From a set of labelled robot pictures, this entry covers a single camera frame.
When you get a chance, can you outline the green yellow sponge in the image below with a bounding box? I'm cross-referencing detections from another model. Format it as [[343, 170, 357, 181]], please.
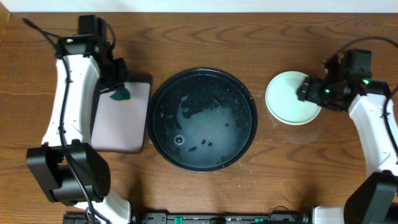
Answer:
[[110, 87, 131, 101]]

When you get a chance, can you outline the mint plate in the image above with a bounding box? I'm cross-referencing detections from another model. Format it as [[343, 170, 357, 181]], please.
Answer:
[[265, 71, 321, 125]]

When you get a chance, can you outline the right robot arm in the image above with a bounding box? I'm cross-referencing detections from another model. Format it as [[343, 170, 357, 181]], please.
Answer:
[[297, 77, 397, 223]]

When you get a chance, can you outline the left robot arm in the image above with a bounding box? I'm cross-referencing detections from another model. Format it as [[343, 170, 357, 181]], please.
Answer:
[[26, 34, 131, 223]]

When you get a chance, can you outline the black rectangular tray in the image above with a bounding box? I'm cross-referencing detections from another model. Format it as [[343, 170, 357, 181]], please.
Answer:
[[91, 72, 152, 154]]

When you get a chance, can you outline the black round tray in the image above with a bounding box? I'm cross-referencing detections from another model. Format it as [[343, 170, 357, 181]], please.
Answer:
[[147, 68, 257, 172]]

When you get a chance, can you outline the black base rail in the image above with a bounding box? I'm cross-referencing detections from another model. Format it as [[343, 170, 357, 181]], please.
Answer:
[[62, 205, 315, 224]]

